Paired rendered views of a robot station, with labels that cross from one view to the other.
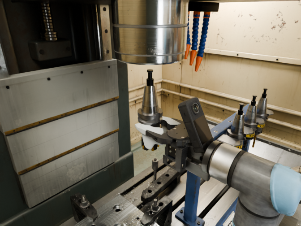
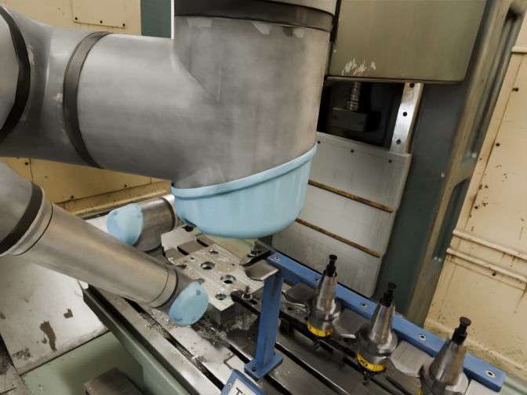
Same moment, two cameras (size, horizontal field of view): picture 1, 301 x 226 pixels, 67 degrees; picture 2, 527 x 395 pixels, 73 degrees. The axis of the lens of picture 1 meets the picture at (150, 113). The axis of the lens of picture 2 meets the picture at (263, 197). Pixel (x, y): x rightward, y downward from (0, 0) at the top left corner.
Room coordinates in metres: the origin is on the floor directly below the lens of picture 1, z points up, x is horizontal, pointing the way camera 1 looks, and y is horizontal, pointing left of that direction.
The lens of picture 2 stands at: (0.52, -0.85, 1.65)
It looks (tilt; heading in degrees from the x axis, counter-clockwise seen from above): 22 degrees down; 86
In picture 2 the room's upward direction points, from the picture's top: 6 degrees clockwise
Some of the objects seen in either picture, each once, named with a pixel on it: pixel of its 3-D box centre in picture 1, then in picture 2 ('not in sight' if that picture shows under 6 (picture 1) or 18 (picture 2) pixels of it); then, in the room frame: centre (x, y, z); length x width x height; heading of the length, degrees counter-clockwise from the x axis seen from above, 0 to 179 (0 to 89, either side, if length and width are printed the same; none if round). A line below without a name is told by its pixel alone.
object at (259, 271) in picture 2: not in sight; (259, 271); (0.57, -0.18, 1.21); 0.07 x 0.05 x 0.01; 47
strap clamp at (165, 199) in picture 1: (156, 215); (247, 308); (0.56, -0.02, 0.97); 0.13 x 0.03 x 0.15; 137
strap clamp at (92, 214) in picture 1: (84, 211); (253, 262); (0.58, 0.23, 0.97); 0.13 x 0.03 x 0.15; 47
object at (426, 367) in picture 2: (260, 115); (443, 379); (0.85, -0.45, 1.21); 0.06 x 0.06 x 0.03
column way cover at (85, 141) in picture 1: (71, 129); (327, 208); (0.83, 0.32, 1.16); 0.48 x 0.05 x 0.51; 137
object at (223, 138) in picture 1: (229, 141); (299, 295); (0.65, -0.26, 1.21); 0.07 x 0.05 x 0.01; 47
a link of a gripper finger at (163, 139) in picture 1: (164, 136); not in sight; (0.45, -0.03, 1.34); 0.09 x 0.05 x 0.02; 60
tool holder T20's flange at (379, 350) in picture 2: (249, 124); (376, 340); (0.77, -0.37, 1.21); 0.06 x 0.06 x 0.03
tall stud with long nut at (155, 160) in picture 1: (155, 171); not in sight; (0.81, -0.02, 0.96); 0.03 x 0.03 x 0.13
